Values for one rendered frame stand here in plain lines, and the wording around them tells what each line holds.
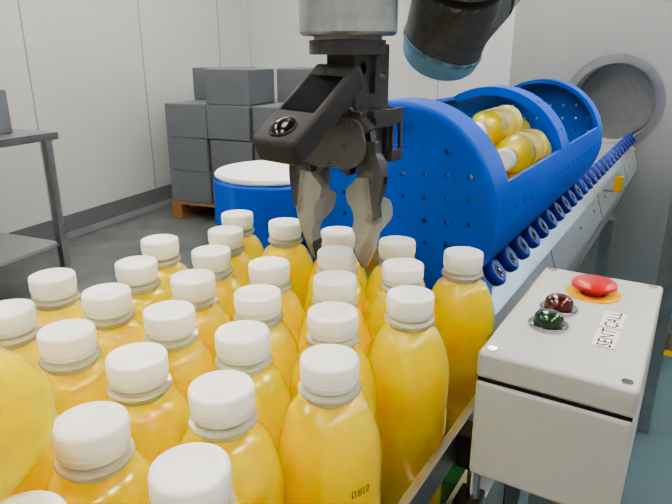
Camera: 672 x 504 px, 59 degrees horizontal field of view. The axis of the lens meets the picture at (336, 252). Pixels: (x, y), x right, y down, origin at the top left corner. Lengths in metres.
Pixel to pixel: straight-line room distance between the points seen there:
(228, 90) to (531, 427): 4.33
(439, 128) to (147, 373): 0.51
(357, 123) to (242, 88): 4.04
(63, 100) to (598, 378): 4.61
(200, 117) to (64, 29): 1.10
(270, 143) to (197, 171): 4.43
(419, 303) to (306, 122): 0.17
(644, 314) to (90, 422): 0.40
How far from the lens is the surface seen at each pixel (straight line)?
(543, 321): 0.46
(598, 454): 0.43
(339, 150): 0.56
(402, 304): 0.48
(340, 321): 0.44
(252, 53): 6.89
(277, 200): 1.27
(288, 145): 0.48
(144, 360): 0.41
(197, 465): 0.31
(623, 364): 0.43
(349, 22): 0.54
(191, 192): 4.98
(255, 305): 0.48
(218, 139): 4.75
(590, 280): 0.54
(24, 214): 4.64
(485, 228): 0.78
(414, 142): 0.80
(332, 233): 0.65
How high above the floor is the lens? 1.29
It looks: 18 degrees down
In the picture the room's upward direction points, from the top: straight up
